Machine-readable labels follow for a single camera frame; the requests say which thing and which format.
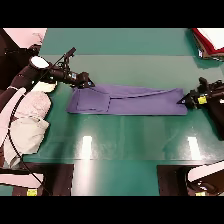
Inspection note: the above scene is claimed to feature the pink garment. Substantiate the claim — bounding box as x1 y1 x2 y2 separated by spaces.
14 90 53 121

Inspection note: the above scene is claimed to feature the cream garment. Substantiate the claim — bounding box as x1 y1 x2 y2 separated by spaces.
31 81 58 94

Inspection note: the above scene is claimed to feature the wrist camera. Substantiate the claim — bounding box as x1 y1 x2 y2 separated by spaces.
61 47 77 69
198 76 215 96

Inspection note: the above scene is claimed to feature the white garment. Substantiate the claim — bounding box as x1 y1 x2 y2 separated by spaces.
197 28 224 51

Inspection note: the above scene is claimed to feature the red garment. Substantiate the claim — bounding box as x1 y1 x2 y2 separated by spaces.
190 28 224 58

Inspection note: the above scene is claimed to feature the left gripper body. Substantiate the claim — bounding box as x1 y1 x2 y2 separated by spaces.
76 71 96 90

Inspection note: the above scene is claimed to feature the black cable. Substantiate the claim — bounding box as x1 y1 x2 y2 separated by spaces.
6 54 52 197

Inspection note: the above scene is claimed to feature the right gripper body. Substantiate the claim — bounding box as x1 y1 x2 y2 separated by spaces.
184 90 210 110

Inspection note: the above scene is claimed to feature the purple shirt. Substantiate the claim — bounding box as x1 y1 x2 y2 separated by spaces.
65 83 189 117

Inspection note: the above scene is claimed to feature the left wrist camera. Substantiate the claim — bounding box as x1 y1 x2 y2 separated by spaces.
61 47 77 69

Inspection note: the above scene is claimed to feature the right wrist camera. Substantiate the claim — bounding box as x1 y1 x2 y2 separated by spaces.
198 76 215 96

